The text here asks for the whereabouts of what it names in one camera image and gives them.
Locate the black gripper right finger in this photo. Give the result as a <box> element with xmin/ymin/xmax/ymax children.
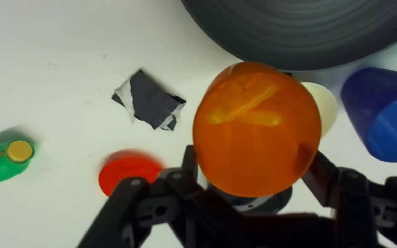
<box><xmin>300</xmin><ymin>150</ymin><xmax>397</xmax><ymax>248</ymax></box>

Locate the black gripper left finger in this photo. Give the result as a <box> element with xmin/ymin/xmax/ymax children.
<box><xmin>76</xmin><ymin>143</ymin><xmax>218</xmax><ymax>248</ymax></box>

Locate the orange translucent plastic cup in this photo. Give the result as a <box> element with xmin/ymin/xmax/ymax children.
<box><xmin>191</xmin><ymin>60</ymin><xmax>324</xmax><ymax>199</ymax></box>

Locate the cream plastic cup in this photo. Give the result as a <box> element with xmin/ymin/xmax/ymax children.
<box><xmin>300</xmin><ymin>79</ymin><xmax>340</xmax><ymax>137</ymax></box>

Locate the blue plastic cup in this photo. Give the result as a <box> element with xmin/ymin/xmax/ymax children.
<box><xmin>339</xmin><ymin>66</ymin><xmax>397</xmax><ymax>163</ymax></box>

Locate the grey round plate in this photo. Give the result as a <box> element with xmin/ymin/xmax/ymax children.
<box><xmin>179</xmin><ymin>0</ymin><xmax>397</xmax><ymax>71</ymax></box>

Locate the red round lid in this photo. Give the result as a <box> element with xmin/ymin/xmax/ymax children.
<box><xmin>96</xmin><ymin>152</ymin><xmax>165</xmax><ymax>198</ymax></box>

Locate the torn black tape piece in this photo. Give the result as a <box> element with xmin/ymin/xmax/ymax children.
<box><xmin>110</xmin><ymin>67</ymin><xmax>187</xmax><ymax>132</ymax></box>

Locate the green yellow toy corn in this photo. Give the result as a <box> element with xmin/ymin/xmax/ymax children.
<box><xmin>0</xmin><ymin>139</ymin><xmax>36</xmax><ymax>185</ymax></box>

